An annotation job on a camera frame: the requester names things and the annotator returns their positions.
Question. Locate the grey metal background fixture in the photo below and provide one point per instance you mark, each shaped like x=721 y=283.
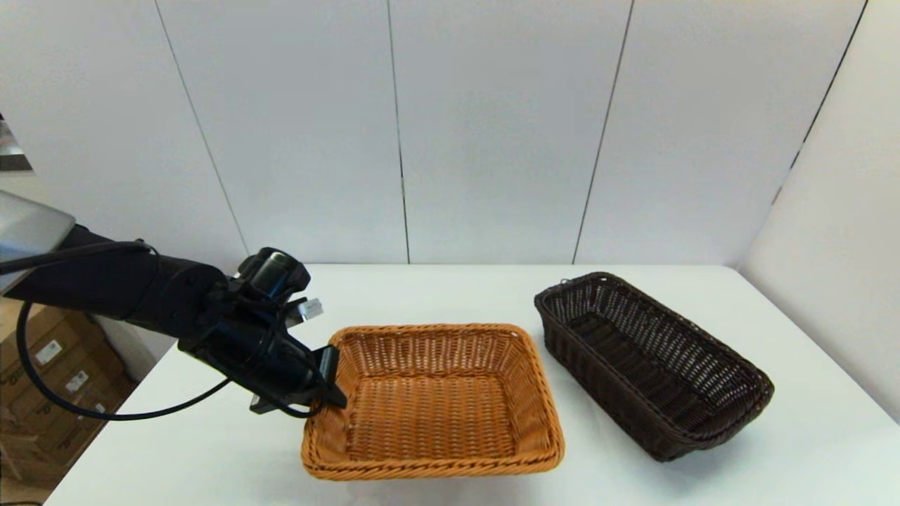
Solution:
x=10 y=151

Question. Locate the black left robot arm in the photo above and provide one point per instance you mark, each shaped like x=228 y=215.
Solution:
x=126 y=288

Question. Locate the brown cardboard box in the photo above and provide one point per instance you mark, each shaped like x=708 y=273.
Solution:
x=49 y=353
x=76 y=381
x=88 y=429

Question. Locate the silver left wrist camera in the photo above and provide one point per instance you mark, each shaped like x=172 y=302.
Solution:
x=309 y=309

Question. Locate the dark brown wicker basket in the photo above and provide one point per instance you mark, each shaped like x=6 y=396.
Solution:
x=647 y=365

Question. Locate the orange wicker basket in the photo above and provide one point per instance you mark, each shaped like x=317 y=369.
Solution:
x=436 y=407

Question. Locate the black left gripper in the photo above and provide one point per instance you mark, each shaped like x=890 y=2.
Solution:
x=260 y=365

